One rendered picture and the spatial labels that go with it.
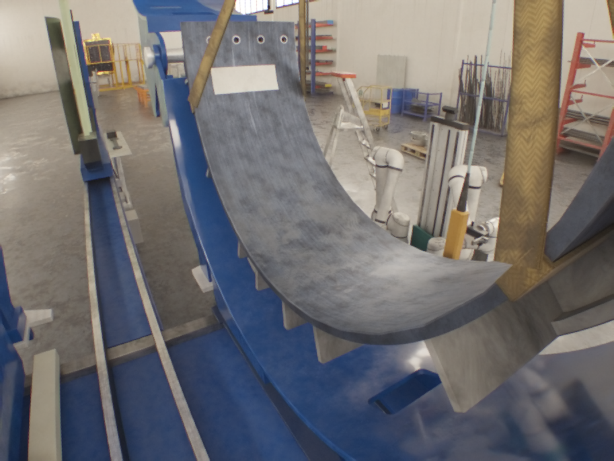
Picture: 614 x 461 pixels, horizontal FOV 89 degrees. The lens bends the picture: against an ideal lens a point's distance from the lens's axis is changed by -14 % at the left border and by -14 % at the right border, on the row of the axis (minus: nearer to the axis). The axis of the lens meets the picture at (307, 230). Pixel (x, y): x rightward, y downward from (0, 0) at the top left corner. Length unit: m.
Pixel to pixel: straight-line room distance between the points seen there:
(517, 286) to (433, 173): 2.48
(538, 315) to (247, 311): 1.35
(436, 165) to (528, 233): 2.47
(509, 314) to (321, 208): 1.19
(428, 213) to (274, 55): 1.75
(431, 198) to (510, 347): 2.25
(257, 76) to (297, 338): 1.46
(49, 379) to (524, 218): 2.24
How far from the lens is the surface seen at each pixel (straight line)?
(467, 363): 0.84
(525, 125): 0.59
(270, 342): 1.78
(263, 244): 1.64
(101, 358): 2.34
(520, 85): 0.63
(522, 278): 0.56
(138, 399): 2.25
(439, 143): 2.94
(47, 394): 2.26
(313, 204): 1.90
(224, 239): 2.14
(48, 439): 2.07
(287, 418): 1.89
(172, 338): 2.43
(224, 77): 2.16
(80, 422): 2.29
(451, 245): 2.01
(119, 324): 2.71
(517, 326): 0.98
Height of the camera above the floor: 2.23
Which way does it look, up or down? 28 degrees down
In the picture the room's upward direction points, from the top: straight up
